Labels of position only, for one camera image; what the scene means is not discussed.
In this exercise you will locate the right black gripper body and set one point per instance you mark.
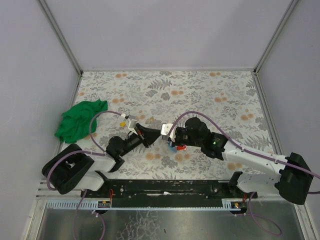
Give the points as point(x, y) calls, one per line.
point(175, 137)

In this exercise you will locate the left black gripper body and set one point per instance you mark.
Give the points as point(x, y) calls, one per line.
point(144, 137)

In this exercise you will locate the red tag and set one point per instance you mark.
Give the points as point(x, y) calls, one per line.
point(180, 148)

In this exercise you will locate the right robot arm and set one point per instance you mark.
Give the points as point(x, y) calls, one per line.
point(288, 176)

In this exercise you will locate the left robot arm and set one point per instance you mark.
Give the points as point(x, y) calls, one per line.
point(76, 168)

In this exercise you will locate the green cloth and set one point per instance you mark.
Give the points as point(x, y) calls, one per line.
point(75, 122)

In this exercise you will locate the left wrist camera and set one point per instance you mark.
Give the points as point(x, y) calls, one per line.
point(132, 121)

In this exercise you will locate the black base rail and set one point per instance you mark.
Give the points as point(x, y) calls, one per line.
point(167, 194)

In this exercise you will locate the white cable duct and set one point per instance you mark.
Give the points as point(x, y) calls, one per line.
point(73, 204)

